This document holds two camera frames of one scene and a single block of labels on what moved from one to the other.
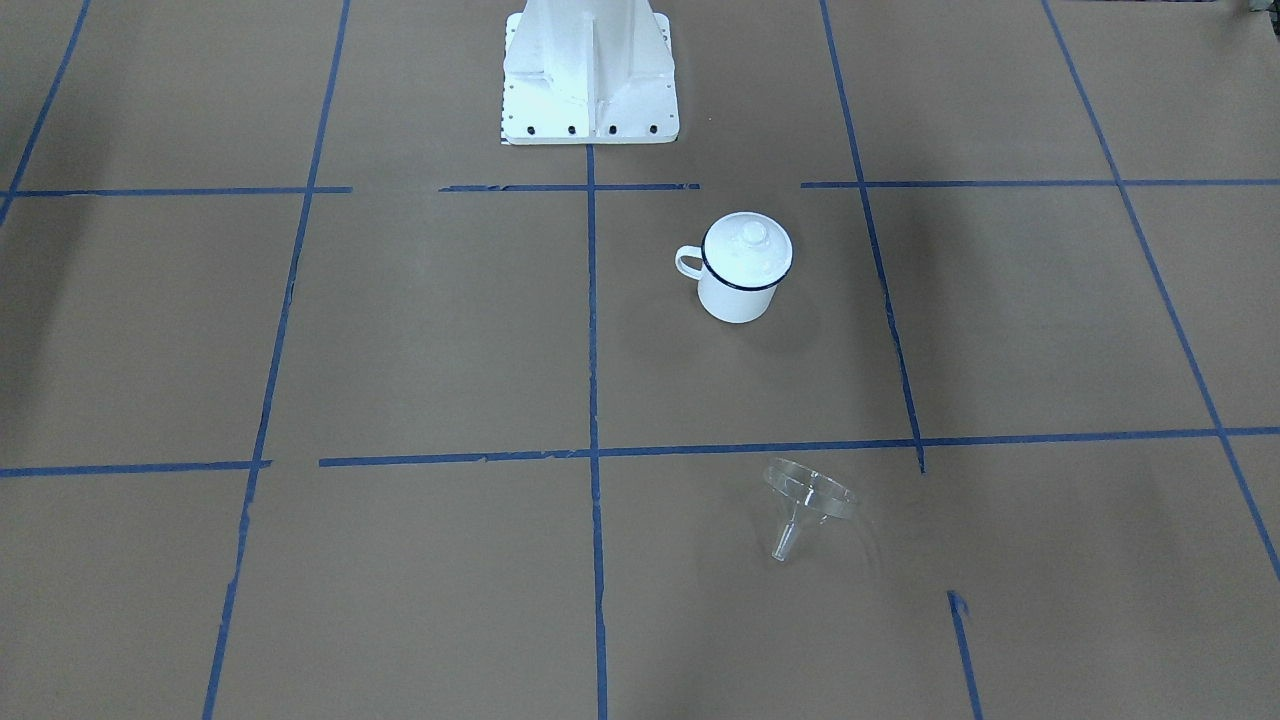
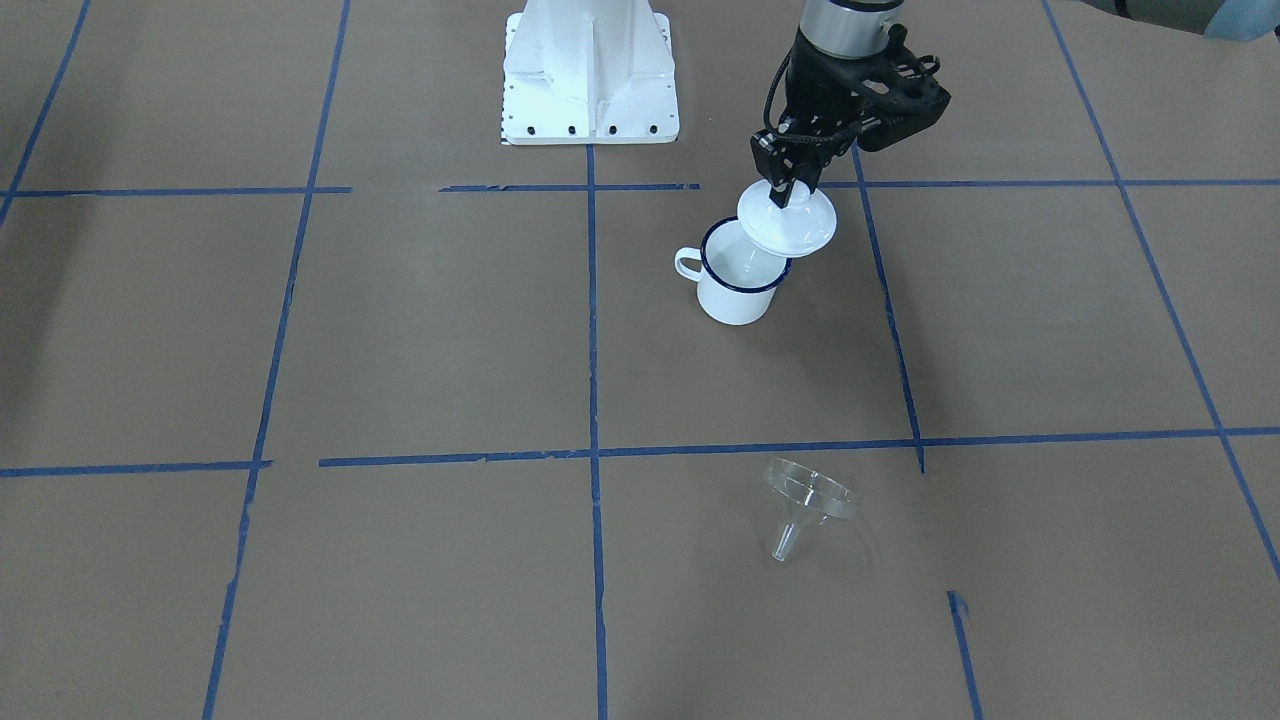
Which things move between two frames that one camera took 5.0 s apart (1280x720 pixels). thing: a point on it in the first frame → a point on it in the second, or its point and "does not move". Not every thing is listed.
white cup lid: (746, 250) → (804, 224)
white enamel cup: (744, 256) does not move
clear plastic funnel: (812, 494) does not move
